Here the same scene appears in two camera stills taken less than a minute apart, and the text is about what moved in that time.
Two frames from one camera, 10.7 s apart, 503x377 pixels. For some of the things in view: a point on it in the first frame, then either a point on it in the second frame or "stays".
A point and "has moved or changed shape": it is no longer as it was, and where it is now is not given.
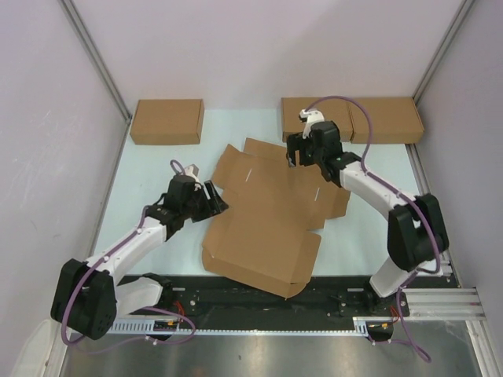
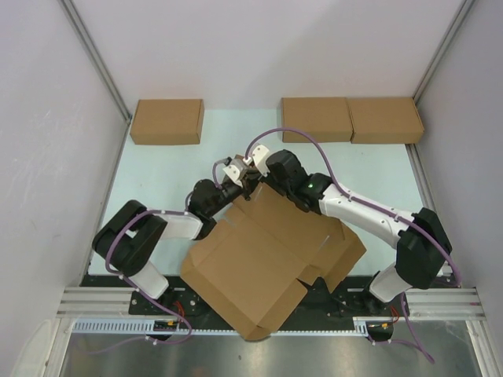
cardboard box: [264, 237] has moved or changed shape
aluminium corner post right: [442, 48] stays
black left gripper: [218, 204] -> [243, 192]
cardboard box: [168, 122] stays
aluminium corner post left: [97, 58] stays
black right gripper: [297, 142] -> [268, 179]
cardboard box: [394, 120] stays
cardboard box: [335, 109] stays
